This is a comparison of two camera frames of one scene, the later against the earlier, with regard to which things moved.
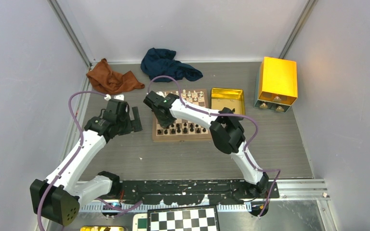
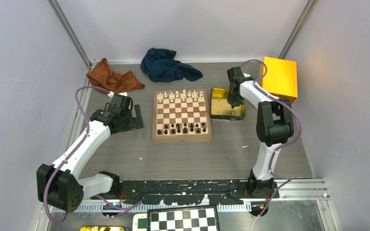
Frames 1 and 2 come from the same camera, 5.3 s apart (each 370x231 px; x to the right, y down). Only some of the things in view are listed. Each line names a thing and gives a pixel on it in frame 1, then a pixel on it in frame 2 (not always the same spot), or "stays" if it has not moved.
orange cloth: x=104 y=80 stays
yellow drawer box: x=276 y=87 stays
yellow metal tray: x=231 y=98 stays
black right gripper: x=164 y=124 → x=236 y=102
